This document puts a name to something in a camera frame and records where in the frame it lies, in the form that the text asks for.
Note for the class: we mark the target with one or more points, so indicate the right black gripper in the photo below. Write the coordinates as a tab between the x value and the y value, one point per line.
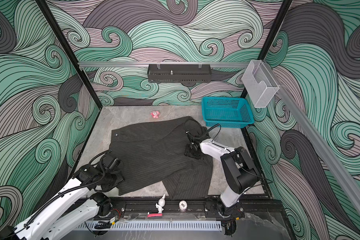
186	152

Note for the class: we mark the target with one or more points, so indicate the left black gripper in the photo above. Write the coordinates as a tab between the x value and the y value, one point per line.
121	179

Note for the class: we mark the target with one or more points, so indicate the dark pinstriped long sleeve shirt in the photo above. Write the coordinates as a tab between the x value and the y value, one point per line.
154	152

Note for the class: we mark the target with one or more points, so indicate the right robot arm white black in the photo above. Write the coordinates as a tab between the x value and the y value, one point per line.
239	168

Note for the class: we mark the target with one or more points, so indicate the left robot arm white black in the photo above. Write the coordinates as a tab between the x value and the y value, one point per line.
82	198

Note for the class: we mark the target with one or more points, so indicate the teal plastic basket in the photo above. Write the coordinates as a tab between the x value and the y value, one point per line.
227	112

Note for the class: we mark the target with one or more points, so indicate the pink toy figure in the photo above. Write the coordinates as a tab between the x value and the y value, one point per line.
155	114

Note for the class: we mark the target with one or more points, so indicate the small white patterned jar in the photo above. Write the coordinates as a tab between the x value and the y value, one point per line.
183	205

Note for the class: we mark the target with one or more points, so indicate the white rabbit figurine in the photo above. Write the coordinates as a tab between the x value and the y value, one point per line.
161	203

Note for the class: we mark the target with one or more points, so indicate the pink flat base piece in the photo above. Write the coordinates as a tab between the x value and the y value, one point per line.
155	216

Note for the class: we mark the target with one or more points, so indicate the white slotted cable duct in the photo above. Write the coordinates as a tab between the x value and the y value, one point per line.
162	225

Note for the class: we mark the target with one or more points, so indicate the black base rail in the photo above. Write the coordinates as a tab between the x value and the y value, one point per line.
211	207

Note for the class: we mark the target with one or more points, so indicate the black perforated wall tray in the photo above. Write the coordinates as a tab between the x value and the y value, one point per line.
187	74

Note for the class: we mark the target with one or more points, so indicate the clear acrylic wall holder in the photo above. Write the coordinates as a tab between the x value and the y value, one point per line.
260	82

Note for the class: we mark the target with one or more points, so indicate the aluminium back rail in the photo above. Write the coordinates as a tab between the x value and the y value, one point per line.
125	64

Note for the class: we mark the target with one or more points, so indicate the aluminium rail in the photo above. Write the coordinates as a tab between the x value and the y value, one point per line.
125	64
293	97

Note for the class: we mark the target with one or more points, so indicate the aluminium right rail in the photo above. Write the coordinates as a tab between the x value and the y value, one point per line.
293	97

